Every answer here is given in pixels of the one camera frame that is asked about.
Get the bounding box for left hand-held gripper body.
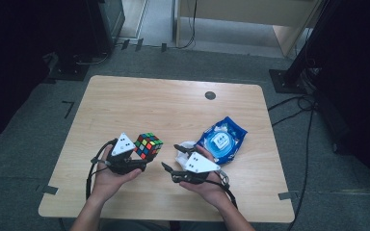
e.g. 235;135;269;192
105;132;148;176

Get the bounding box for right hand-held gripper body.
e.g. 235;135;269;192
171;151;222;186

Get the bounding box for multicoloured puzzle cube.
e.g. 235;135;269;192
133;132;164;161

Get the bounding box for blue wet wipes pack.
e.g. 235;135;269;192
195;115;249;166

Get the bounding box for person's right hand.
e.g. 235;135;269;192
178;144;233;207

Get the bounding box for person's left hand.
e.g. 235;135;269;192
91;143;143;202

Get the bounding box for person's lap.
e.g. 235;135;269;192
99;219;229;231

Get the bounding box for black angled floor tape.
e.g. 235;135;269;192
61;100;75;120

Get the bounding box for grey tape strip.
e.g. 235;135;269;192
277;191;300;201
40;185;60;195

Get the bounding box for black stand with base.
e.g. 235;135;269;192
268;0;338;95

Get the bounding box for dark cabinet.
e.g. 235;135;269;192
86;0;126;56

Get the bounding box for light wooden cabinet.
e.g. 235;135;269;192
174;0;323;58

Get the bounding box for left hand-held gripper cable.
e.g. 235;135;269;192
85;138;119;201

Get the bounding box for hand-held gripper cable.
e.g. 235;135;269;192
204;168;239;210
85;138;119;201

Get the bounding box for right hand-held gripper cable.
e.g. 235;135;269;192
204;168;239;210

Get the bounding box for black stand base plate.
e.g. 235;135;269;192
47;52;92;82

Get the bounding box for black looped floor cables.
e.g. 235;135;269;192
267;93;318;231

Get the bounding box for black hanging cable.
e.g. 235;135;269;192
176;0;198;50

